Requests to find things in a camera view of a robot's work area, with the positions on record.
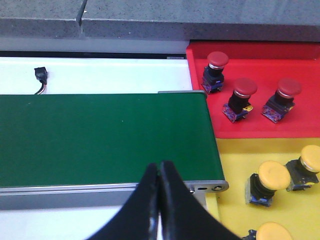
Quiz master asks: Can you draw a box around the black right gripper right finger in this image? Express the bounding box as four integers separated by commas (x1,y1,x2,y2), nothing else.
159,161,240,240

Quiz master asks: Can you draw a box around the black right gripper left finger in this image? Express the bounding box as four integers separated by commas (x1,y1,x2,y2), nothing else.
89,163,159,240

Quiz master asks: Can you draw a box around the yellow mushroom push button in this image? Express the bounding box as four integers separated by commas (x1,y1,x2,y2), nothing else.
245,160,291,208

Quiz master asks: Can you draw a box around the red mushroom push button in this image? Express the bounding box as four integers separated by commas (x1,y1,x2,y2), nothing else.
201,51,229,94

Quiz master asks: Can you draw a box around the yellow plastic tray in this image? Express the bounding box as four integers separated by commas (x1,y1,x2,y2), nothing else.
206,137,320,240

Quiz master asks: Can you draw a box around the white conveyor side panel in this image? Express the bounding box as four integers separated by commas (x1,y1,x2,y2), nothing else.
0,57,192,95

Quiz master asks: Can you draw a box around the red object at edge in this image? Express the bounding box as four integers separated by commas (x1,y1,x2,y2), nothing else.
186,41,320,139

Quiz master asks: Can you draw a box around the white cabinet panel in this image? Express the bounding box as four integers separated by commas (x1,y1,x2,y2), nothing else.
0,36,189,54

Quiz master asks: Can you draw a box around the grey stone countertop slab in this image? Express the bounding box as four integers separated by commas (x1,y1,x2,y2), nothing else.
0,0,87,39

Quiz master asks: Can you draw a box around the aluminium conveyor frame rail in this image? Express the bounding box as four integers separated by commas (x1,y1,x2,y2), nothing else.
0,90,230,211

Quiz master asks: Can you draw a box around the black sensor with cable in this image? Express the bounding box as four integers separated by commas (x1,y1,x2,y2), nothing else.
34,66,48,95

